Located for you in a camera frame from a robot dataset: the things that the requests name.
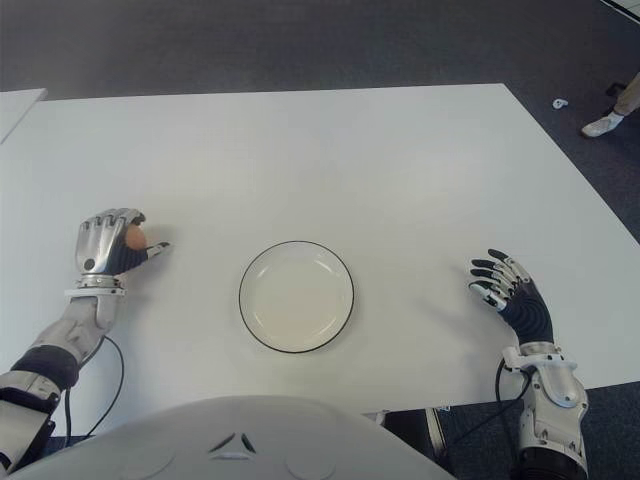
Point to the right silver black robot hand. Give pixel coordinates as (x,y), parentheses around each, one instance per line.
(530,315)

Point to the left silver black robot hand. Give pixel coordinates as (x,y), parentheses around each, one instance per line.
(97,245)

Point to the pale red apple with sticker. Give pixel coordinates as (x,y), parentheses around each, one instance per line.
(136,238)

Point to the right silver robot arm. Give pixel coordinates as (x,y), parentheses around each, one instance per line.
(550,400)

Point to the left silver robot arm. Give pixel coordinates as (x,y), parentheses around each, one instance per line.
(65,335)

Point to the white plate with black rim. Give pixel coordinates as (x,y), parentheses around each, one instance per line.
(297,300)

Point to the neighbouring white table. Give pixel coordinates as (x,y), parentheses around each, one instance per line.
(17,110)

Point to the white shoe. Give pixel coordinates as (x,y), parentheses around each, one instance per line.
(601,125)

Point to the small white floor object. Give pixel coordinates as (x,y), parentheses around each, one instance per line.
(559,103)

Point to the grey robot torso shell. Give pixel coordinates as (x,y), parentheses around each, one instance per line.
(225,440)

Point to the person leg in beige trousers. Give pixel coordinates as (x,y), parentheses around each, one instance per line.
(630,95)

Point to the white distant table edge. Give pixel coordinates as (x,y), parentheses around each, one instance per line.
(625,4)

